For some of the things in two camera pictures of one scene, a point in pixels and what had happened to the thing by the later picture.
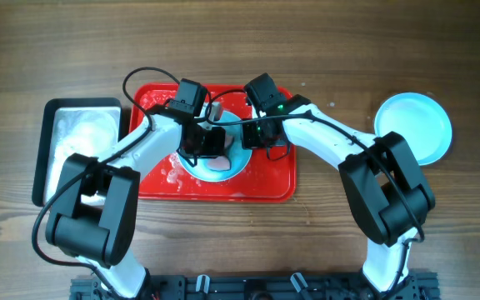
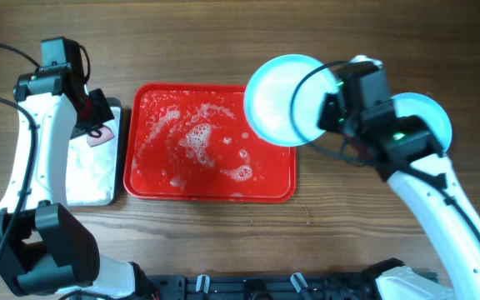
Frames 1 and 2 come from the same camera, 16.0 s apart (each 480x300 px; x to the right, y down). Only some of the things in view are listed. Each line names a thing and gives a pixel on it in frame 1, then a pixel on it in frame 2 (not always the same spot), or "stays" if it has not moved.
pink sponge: [221, 162] to [107, 134]
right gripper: [252, 136] to [329, 111]
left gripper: [213, 142] to [97, 110]
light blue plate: [420, 120] stays
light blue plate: [239, 156] to [282, 98]
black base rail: [419, 286] stays
